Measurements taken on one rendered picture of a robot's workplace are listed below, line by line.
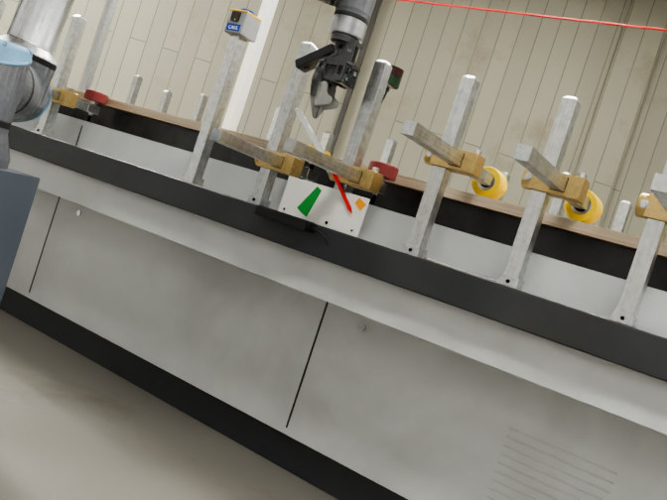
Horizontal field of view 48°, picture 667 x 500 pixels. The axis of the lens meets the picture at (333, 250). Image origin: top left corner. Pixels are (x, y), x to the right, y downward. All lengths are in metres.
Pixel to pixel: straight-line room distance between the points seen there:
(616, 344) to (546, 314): 0.15
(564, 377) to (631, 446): 0.27
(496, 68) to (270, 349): 4.24
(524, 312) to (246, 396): 0.97
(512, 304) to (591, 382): 0.22
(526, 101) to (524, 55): 0.36
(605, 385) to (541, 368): 0.13
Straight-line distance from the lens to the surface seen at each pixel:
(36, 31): 1.96
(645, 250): 1.64
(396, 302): 1.81
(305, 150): 1.68
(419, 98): 6.02
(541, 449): 1.90
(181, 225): 2.24
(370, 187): 1.87
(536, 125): 6.08
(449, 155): 1.71
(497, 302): 1.67
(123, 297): 2.66
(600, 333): 1.61
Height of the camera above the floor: 0.69
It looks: 1 degrees down
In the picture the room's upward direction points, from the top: 18 degrees clockwise
